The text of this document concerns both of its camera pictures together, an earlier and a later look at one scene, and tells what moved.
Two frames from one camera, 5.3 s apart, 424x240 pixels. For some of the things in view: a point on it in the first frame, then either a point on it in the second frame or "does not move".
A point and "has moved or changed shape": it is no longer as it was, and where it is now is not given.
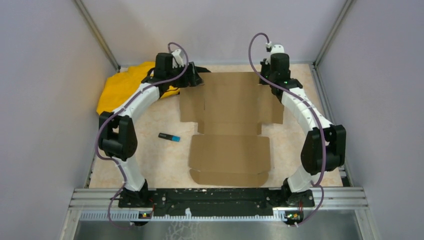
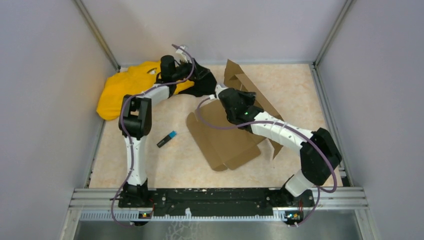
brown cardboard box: [230, 150] has moved or changed shape
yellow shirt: [117, 87] does not move
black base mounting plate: [215, 202] does not move
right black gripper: [264, 65] → [250, 96]
